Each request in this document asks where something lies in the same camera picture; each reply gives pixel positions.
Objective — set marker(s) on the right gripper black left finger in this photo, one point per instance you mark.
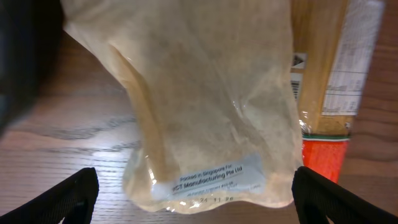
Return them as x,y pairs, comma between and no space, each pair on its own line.
71,201

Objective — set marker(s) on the kraft paper snack bag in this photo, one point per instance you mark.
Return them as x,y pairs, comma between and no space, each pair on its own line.
209,83

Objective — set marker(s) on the orange and tan cracker packet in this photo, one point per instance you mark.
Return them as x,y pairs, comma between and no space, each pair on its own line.
334,41

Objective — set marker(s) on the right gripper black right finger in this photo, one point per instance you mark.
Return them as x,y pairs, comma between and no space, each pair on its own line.
319,200

